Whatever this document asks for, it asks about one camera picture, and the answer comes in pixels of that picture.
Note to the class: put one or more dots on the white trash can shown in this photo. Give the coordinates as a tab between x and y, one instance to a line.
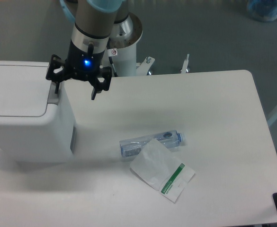
37	123

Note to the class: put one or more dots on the white green plastic bag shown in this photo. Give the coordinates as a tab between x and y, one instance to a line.
160	169

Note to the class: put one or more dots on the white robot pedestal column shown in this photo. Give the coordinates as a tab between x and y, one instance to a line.
121	51

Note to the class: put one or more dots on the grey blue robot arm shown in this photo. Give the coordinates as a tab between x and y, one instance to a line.
93	25

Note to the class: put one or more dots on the blue plastic bag on floor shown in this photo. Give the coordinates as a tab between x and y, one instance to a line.
262	10

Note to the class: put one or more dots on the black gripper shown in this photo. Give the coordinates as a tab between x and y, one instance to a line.
80	65

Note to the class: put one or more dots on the white metal base frame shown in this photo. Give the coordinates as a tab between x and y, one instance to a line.
145	68

